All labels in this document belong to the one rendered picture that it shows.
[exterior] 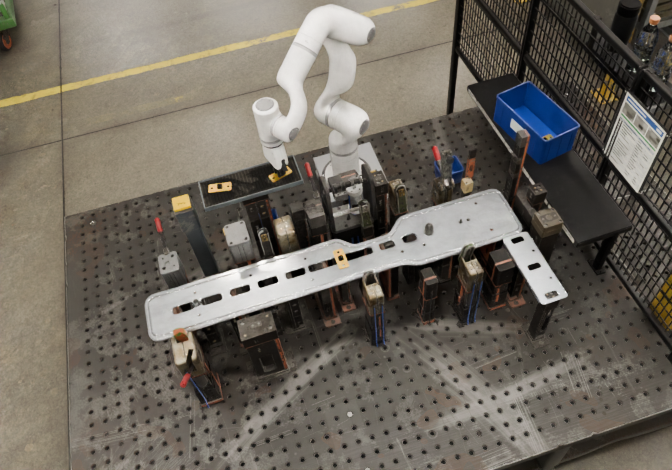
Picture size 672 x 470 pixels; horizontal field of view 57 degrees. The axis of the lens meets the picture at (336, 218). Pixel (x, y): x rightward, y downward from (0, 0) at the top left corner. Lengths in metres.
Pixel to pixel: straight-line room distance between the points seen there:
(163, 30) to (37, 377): 2.87
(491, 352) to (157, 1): 4.18
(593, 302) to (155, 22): 4.00
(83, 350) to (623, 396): 2.01
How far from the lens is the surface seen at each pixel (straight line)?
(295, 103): 2.02
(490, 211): 2.37
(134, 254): 2.82
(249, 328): 2.10
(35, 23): 5.84
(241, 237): 2.20
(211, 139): 4.18
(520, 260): 2.26
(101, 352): 2.62
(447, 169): 2.30
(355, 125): 2.38
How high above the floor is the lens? 2.85
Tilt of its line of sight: 52 degrees down
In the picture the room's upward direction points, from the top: 7 degrees counter-clockwise
